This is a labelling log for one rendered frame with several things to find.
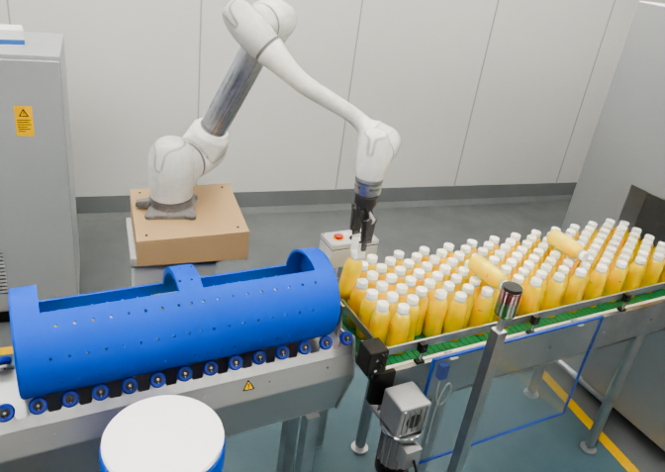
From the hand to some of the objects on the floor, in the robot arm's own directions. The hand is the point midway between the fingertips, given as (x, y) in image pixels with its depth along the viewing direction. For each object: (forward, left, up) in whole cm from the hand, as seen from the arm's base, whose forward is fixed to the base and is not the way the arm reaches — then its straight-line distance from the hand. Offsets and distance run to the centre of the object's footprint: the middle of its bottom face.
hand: (358, 246), depth 205 cm
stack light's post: (+41, +34, -117) cm, 129 cm away
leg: (+14, -22, -116) cm, 119 cm away
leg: (+27, -17, -116) cm, 120 cm away
